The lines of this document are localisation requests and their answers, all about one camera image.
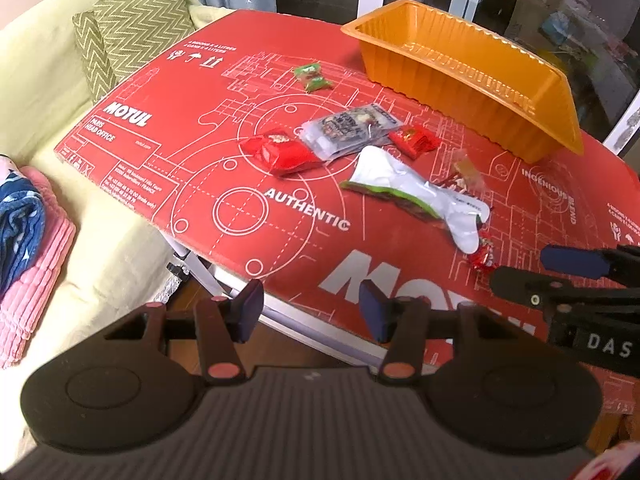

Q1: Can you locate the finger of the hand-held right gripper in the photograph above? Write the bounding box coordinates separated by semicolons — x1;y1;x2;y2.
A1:
540;242;640;282
489;266;640;312

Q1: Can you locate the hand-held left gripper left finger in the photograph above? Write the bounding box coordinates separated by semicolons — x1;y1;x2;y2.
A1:
102;279;265;386

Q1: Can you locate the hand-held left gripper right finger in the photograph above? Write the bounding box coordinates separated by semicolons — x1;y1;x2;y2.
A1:
358;279;536;386

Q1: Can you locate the clear yellow candy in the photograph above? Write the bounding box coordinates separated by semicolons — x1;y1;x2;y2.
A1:
450;152;487;193

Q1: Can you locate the white green snack packet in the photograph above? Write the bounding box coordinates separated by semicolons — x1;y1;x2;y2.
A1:
340;146;493;254

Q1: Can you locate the large red snack packet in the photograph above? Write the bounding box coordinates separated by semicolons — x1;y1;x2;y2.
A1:
239;130;326;177

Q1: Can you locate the small red snack packet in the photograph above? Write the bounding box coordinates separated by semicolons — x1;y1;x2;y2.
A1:
389;126;441;160

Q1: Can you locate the grey snack packet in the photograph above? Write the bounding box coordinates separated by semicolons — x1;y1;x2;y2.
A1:
299;103;405;163

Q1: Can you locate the orange plastic tray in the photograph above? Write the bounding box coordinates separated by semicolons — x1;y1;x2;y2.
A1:
341;0;585;163

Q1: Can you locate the green candy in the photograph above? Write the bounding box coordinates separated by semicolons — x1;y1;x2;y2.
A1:
292;62;335;93

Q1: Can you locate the red printed cardboard sheet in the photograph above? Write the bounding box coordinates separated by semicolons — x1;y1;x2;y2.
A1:
54;8;640;417

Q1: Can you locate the pink ribbed blanket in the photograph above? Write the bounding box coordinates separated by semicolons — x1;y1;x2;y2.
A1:
0;165;77;371

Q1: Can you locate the blue patterned blanket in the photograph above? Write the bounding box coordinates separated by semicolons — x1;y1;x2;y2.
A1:
0;155;47;301

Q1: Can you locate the green zigzag cushion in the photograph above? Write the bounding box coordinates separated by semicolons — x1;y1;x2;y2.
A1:
72;0;196;106

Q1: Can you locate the pale yellow sofa cover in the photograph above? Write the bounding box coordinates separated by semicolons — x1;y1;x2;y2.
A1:
0;0;236;461

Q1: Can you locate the white table frame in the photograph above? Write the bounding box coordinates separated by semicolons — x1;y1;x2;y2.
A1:
162;235;396;371

